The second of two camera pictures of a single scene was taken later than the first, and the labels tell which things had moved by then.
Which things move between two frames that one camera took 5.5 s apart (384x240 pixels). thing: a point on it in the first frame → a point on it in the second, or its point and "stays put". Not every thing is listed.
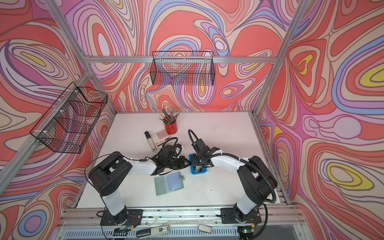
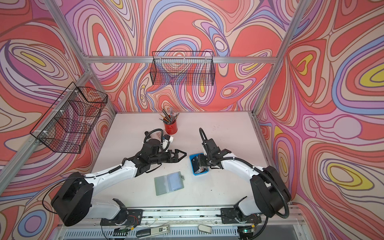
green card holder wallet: [173, 181] stays put
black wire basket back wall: [182, 68] stays put
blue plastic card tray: [195, 170] stays put
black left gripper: [182, 160] → [176, 158]
